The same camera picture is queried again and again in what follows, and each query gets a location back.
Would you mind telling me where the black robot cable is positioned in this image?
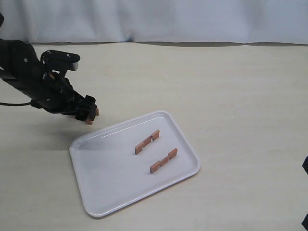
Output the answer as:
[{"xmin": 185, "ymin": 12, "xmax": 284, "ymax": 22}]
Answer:
[{"xmin": 0, "ymin": 102, "xmax": 33, "ymax": 107}]

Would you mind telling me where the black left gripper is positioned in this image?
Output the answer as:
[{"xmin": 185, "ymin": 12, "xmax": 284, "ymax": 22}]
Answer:
[{"xmin": 30, "ymin": 72, "xmax": 97, "ymax": 122}]

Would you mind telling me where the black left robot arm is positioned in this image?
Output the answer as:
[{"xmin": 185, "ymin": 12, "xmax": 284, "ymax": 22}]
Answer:
[{"xmin": 0, "ymin": 39, "xmax": 99, "ymax": 124}]

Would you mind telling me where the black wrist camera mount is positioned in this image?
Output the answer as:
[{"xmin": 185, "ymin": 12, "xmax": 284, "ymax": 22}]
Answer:
[{"xmin": 40, "ymin": 50, "xmax": 80, "ymax": 77}]

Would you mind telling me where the white backdrop curtain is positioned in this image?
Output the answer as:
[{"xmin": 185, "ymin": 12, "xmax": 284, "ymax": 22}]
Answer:
[{"xmin": 0, "ymin": 0, "xmax": 308, "ymax": 44}]

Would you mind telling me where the white plastic tray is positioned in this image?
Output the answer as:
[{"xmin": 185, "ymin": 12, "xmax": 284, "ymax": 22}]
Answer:
[{"xmin": 69, "ymin": 110, "xmax": 201, "ymax": 218}]

